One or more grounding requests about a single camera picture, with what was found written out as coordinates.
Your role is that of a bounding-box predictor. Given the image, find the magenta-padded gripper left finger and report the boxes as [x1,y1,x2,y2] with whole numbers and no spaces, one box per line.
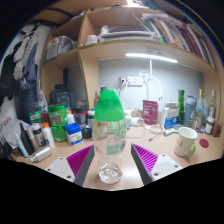
[44,144,95,187]

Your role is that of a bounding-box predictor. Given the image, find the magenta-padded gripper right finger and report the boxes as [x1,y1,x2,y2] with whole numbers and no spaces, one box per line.
[130,143,184,186]

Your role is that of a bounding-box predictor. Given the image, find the clear bottle with green cap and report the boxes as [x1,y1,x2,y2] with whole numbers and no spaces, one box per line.
[92,89,128,185]

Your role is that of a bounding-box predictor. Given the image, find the white box with blue lid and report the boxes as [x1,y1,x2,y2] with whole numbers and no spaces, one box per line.
[64,122,84,146]

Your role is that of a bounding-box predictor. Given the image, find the silver metal bottle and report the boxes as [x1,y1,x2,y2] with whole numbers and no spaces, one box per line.
[30,145,53,163]

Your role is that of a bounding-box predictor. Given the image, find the white bottle with orange cap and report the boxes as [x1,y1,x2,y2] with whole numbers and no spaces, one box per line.
[41,122,56,149]

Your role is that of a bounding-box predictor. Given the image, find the light blue hairbrush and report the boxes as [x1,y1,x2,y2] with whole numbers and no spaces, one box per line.
[163,123,184,137]

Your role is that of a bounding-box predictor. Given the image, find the white power adapter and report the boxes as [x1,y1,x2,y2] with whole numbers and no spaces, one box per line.
[130,117,145,128]

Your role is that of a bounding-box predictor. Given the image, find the white mug with green rim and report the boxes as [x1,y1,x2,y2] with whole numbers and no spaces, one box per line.
[173,126,199,158]

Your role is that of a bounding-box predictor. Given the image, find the small white bottle orange cap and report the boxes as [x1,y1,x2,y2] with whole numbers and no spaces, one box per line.
[66,109,76,125]

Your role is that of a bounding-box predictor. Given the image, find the red and black jar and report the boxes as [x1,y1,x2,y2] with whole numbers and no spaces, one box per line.
[73,105,88,126]

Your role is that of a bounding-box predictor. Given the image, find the dark bottle with white cap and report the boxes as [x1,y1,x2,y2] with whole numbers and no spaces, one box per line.
[31,123,47,148]

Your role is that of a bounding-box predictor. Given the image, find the maroon packet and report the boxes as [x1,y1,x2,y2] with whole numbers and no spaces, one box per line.
[142,99,160,126]

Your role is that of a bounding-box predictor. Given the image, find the green canister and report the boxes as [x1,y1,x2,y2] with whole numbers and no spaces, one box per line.
[47,103,68,143]

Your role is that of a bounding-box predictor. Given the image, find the black tube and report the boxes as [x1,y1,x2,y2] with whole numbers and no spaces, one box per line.
[19,122,34,156]

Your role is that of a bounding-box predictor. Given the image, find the white tube with blue cap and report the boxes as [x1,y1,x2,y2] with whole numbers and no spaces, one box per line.
[13,131,29,159]

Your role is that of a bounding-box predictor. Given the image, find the flat round red coaster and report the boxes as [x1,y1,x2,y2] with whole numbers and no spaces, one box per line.
[198,138,210,149]

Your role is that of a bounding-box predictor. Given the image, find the tall green bottle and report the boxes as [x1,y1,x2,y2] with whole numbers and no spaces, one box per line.
[177,88,186,125]

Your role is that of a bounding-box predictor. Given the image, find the black box appliance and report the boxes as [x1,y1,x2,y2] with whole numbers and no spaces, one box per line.
[49,83,72,108]

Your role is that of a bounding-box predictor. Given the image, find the wooden shelf unit with books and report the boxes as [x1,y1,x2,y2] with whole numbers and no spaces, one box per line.
[39,0,222,125]

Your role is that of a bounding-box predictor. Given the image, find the white LED light bar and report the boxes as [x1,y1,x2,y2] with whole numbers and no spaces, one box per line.
[125,52,179,64]

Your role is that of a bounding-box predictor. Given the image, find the hanging clothes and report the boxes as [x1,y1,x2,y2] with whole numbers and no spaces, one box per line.
[0,24,48,124]

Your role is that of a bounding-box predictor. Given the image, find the white wall socket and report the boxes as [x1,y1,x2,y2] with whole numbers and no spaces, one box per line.
[119,75,144,88]

